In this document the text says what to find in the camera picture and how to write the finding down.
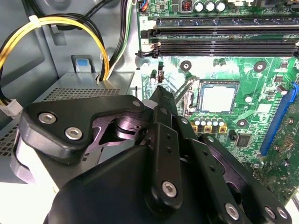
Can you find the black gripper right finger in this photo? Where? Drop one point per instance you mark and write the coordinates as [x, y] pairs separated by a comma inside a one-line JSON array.
[[210, 163]]

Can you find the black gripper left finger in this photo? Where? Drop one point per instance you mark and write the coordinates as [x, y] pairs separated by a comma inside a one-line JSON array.
[[58, 112]]

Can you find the silver CPU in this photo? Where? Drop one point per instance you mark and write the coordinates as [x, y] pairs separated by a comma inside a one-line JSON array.
[[218, 98]]

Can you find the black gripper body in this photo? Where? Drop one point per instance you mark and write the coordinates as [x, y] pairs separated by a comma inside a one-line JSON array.
[[112, 191]]

